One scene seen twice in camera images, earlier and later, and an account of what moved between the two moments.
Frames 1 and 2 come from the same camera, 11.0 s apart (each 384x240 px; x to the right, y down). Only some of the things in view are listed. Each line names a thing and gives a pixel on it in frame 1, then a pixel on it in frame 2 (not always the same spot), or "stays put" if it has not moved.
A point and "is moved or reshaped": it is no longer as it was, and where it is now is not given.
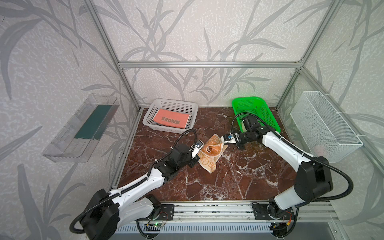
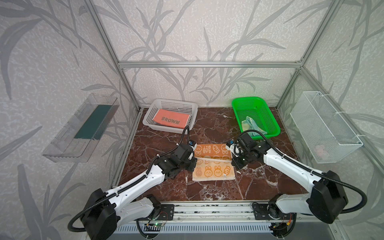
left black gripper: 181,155 stays put
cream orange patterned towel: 213,149 is moved or reshaped
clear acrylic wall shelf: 76,140 stays put
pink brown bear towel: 171,118 stays put
